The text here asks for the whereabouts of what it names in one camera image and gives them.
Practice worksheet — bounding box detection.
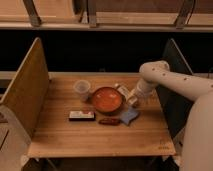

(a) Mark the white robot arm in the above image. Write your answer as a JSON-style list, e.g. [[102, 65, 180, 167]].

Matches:
[[130, 60, 213, 171]]

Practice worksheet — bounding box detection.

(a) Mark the red sausage toy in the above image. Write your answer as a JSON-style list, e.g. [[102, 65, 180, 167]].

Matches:
[[98, 118, 120, 126]]

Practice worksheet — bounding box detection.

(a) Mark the orange bowl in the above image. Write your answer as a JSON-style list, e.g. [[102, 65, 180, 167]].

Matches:
[[91, 87, 123, 113]]

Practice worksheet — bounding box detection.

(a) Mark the left wooden side panel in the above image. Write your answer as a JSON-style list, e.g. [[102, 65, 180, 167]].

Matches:
[[0, 38, 49, 141]]

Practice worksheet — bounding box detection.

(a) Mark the blue white sponge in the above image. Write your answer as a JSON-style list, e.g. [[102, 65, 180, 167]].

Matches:
[[120, 107, 139, 125]]

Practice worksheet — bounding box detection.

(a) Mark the right dark side panel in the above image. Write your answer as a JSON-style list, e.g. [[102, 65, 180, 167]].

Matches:
[[156, 39, 193, 138]]

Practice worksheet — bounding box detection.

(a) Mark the white ceramic cup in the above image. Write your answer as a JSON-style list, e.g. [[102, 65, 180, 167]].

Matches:
[[73, 80, 91, 102]]

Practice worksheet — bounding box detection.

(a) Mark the black and white box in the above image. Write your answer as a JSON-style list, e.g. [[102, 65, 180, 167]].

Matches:
[[69, 111, 95, 121]]

